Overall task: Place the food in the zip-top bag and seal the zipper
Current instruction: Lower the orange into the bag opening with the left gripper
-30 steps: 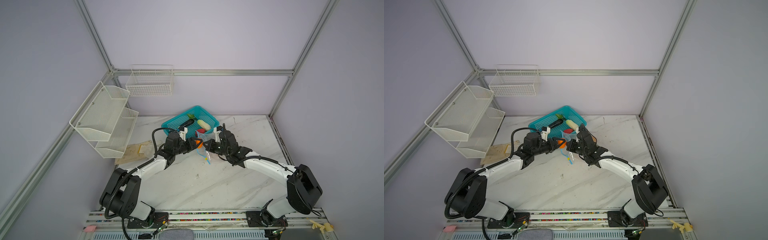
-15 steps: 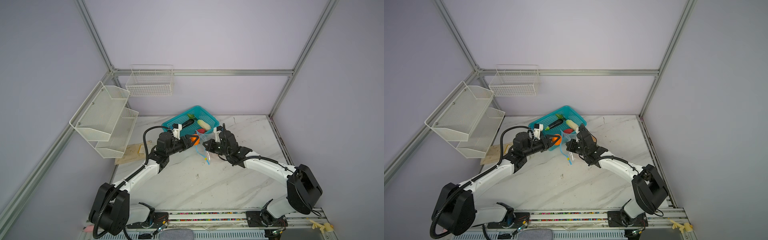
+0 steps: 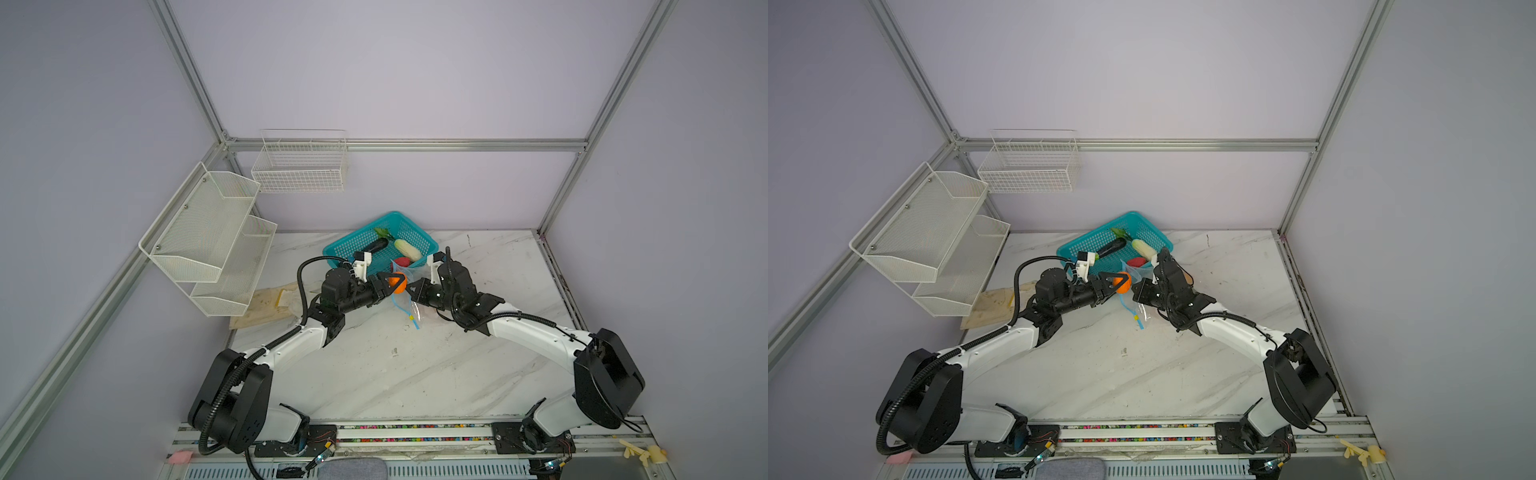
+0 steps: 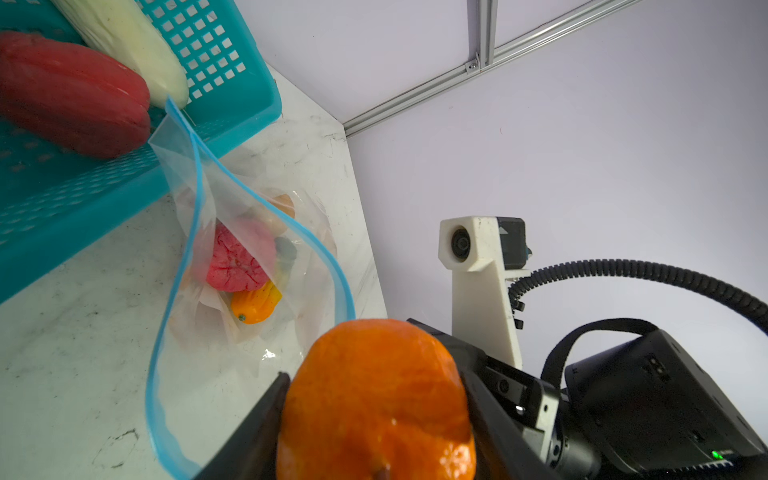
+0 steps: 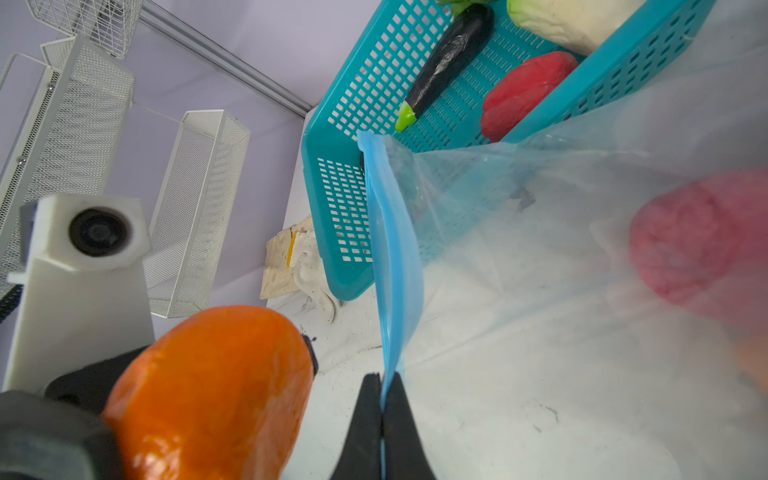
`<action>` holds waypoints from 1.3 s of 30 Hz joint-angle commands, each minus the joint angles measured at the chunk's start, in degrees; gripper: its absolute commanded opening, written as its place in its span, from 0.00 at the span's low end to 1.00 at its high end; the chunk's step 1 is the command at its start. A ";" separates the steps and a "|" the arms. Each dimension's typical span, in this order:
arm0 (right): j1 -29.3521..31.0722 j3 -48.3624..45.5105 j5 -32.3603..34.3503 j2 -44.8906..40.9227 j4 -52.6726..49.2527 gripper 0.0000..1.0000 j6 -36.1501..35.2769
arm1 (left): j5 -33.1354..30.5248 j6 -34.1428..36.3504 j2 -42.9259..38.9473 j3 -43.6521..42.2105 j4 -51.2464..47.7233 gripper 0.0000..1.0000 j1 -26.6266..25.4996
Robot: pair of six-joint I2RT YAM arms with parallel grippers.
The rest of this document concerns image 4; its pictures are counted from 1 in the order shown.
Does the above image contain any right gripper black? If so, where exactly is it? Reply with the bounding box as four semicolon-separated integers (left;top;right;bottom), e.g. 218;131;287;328
408;319;567;468

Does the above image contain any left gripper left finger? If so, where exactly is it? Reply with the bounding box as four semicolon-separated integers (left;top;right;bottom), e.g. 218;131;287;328
194;372;291;480

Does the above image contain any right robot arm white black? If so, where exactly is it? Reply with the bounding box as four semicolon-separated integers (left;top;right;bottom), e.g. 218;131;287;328
436;318;767;479

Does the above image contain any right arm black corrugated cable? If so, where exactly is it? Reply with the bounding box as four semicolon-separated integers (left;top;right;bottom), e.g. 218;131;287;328
508;259;768;337

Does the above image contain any clear zip bag blue zipper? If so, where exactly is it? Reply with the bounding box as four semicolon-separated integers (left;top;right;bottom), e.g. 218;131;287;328
145;105;356;479

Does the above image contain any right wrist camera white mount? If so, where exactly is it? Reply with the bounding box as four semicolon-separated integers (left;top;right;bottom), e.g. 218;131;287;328
438;216;531;369

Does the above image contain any red bell pepper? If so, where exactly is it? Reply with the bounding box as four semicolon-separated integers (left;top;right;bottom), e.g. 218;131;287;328
1;31;151;160

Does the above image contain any green yellow papaya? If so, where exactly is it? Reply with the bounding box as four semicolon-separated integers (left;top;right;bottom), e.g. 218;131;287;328
231;237;297;325

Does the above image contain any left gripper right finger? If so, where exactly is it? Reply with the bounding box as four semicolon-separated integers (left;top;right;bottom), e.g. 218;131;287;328
460;370;558;480

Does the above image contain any orange yellow mango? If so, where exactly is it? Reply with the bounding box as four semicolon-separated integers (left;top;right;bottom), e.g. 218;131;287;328
250;193;295;237

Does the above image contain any orange tangerine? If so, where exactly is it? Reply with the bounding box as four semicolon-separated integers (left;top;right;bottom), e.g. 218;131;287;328
276;319;477;479

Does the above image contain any teal plastic basket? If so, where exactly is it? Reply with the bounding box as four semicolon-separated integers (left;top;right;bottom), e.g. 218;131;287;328
1;1;282;299

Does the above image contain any pink red dragon fruit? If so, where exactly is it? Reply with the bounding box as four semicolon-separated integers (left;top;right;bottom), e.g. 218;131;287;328
206;220;277;293

